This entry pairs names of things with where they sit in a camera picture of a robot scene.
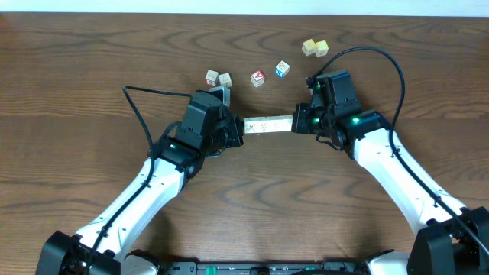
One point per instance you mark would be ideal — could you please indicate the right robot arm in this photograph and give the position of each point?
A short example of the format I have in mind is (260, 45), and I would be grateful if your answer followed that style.
(450, 238)

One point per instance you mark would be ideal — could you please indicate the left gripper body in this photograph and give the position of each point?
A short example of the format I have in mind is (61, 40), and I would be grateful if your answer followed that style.
(235, 131)

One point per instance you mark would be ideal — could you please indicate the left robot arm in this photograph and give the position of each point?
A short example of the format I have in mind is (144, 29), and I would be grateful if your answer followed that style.
(104, 245)

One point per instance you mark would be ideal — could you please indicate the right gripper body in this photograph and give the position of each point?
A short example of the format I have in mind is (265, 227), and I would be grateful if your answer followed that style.
(312, 121)

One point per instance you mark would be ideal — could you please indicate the wooden block green edge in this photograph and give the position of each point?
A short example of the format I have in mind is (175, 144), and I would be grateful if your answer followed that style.
(262, 123)

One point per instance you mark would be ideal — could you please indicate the yellow wooden block left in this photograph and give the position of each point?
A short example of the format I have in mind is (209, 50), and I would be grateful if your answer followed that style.
(309, 47)

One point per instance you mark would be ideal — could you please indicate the red letter A block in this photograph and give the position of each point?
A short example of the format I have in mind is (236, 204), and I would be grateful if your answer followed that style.
(258, 78)

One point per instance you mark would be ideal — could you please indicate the plain wooden block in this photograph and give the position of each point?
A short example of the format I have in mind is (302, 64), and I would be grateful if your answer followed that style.
(225, 80)
(274, 124)
(286, 122)
(249, 125)

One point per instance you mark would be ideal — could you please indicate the blue sided wooden block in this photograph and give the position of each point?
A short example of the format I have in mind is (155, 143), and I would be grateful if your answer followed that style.
(282, 69)

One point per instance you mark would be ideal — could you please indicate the yellow wooden block right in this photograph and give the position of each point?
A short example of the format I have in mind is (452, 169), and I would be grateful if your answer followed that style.
(322, 48)

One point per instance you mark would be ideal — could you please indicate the red sided wooden block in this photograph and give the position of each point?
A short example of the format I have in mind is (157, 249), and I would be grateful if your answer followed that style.
(212, 78)

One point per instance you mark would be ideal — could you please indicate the yellow wooden block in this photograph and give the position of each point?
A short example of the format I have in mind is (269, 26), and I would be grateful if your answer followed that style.
(309, 47)
(322, 48)

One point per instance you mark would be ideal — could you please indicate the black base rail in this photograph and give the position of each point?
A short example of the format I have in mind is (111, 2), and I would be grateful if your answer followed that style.
(267, 268)

